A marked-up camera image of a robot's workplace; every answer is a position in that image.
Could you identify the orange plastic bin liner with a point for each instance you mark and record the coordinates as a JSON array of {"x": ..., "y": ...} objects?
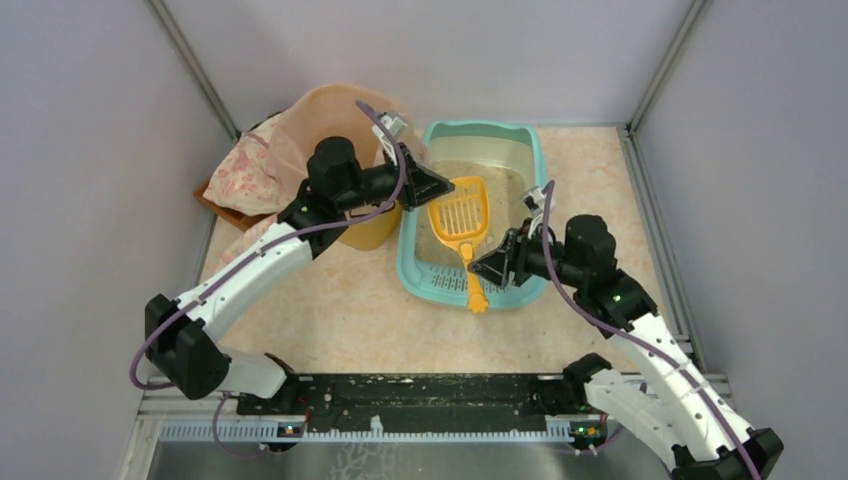
[{"x": 326, "y": 111}]

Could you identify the teal litter box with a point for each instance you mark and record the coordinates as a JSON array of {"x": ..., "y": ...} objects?
[{"x": 493, "y": 165}]

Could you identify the pink patterned cloth bag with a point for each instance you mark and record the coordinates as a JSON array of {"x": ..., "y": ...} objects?
[{"x": 247, "y": 180}]

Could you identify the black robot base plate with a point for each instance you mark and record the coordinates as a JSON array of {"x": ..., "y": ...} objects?
[{"x": 435, "y": 405}]

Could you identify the brown wooden tray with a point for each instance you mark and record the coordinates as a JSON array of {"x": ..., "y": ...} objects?
[{"x": 235, "y": 218}]

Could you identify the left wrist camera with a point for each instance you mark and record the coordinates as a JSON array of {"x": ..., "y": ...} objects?
[{"x": 389, "y": 131}]

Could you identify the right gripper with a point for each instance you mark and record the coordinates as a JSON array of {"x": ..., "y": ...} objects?
[{"x": 515, "y": 254}]

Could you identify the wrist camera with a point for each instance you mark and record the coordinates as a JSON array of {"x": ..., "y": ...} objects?
[
  {"x": 389, "y": 131},
  {"x": 534, "y": 200}
]

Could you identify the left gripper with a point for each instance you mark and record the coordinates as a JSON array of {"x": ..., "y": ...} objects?
[{"x": 407, "y": 177}]

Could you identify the yellow trash bin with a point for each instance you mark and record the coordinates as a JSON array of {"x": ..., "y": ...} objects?
[{"x": 370, "y": 235}]

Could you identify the aluminium frame rail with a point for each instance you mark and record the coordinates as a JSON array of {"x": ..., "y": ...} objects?
[{"x": 204, "y": 418}]

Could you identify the yellow litter scoop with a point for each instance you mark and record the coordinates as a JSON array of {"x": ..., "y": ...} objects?
[{"x": 461, "y": 222}]

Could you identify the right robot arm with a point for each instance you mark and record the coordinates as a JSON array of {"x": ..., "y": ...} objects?
[{"x": 681, "y": 418}]

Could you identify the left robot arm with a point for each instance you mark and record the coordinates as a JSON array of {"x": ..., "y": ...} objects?
[{"x": 182, "y": 333}]

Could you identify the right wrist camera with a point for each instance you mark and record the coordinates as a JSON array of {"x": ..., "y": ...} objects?
[{"x": 534, "y": 200}]

